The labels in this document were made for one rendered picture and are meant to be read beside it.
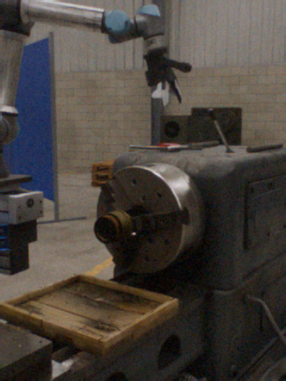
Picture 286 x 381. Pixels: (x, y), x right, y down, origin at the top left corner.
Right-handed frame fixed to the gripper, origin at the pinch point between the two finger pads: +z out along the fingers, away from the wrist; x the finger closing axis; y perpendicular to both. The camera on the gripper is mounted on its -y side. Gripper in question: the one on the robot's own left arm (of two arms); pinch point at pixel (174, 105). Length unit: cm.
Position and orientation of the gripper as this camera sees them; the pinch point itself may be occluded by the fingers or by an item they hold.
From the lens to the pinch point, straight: 178.9
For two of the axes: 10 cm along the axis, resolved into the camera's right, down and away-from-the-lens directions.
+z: 2.4, 9.6, 1.3
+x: -4.2, 2.2, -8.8
